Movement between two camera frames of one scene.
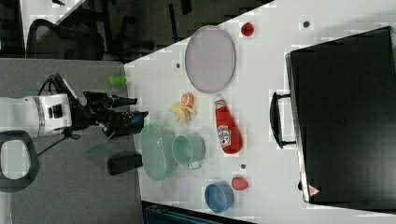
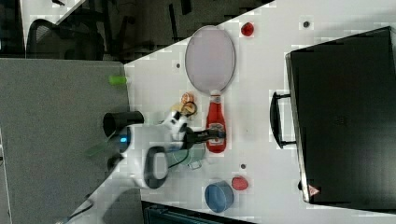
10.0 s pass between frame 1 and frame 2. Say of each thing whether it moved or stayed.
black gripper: moved
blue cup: stayed
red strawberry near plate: stayed
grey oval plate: stayed
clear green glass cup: stayed
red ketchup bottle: moved
